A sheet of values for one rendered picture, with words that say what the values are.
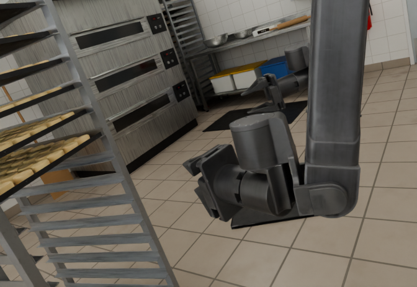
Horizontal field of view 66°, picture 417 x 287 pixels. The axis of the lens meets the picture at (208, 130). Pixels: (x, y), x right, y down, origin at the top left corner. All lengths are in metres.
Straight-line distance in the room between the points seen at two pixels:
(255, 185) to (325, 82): 0.15
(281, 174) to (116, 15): 3.52
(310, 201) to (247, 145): 0.10
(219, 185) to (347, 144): 0.18
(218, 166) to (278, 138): 0.12
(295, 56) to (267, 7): 4.04
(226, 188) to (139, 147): 3.24
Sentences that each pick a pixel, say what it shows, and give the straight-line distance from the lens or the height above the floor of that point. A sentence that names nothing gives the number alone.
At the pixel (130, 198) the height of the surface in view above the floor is 0.68.
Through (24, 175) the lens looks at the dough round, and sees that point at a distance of 1.00.
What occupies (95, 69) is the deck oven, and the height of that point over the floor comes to 1.16.
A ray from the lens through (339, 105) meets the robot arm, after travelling 0.37.
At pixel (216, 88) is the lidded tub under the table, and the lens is 4.88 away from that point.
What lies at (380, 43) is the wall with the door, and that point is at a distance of 4.63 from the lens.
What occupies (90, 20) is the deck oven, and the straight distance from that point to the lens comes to 3.61.
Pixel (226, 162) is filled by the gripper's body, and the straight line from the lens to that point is 0.48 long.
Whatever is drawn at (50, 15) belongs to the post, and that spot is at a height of 1.36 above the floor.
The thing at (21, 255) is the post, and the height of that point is 0.81.
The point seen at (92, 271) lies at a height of 0.33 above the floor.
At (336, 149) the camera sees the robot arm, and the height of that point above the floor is 1.01.
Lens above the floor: 1.17
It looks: 17 degrees down
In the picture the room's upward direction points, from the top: 19 degrees counter-clockwise
